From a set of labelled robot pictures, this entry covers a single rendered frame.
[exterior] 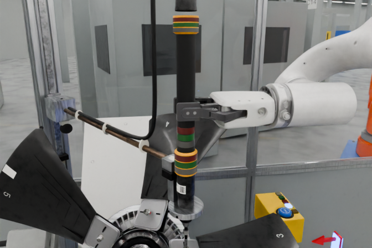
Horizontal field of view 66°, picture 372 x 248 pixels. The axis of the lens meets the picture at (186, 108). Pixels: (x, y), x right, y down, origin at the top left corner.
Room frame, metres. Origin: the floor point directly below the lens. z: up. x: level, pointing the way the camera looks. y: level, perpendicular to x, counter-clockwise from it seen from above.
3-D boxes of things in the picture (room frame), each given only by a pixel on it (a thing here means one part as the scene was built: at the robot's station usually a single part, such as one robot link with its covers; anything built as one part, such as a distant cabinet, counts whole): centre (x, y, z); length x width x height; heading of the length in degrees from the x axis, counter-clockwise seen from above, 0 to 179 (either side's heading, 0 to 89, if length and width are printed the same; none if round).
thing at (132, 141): (0.72, 0.21, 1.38); 0.54 x 0.01 x 0.01; 44
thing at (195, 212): (0.50, 0.01, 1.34); 0.09 x 0.07 x 0.10; 44
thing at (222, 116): (0.47, -0.08, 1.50); 0.08 x 0.06 x 0.01; 159
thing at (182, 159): (0.50, 0.00, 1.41); 0.04 x 0.04 x 0.01
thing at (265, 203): (0.84, -0.31, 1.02); 0.16 x 0.10 x 0.11; 9
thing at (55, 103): (0.95, 0.43, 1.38); 0.10 x 0.07 x 0.08; 44
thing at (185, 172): (0.50, 0.00, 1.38); 0.04 x 0.04 x 0.01
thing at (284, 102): (0.52, -0.17, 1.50); 0.09 x 0.03 x 0.08; 9
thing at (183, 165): (0.50, 0.00, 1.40); 0.04 x 0.04 x 0.01
